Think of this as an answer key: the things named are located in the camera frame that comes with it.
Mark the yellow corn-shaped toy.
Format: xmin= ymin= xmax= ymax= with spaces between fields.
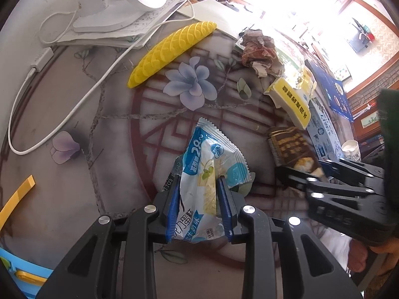
xmin=127 ymin=21 xmax=217 ymax=88

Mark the yellow clip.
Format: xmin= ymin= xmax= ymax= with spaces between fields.
xmin=0 ymin=175 xmax=36 ymax=229

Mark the dark brown snack box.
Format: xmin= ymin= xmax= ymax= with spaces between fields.
xmin=267 ymin=126 xmax=325 ymax=178

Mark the crumpled brown paper trash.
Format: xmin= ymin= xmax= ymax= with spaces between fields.
xmin=241 ymin=29 xmax=285 ymax=78

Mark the yellow white tissue pack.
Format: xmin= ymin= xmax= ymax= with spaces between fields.
xmin=264 ymin=66 xmax=317 ymax=130

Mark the person's hand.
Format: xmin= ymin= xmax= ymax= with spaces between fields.
xmin=347 ymin=238 xmax=399 ymax=276

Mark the white paper cup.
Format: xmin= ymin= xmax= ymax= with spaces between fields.
xmin=342 ymin=140 xmax=361 ymax=162

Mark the white paper stack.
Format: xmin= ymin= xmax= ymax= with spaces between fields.
xmin=55 ymin=0 xmax=188 ymax=50

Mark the blue book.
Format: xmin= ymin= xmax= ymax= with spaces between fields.
xmin=305 ymin=60 xmax=354 ymax=122

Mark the white power cable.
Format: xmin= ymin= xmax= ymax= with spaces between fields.
xmin=7 ymin=0 xmax=196 ymax=157

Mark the blue white snack wrapper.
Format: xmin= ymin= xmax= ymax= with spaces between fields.
xmin=166 ymin=117 xmax=250 ymax=243

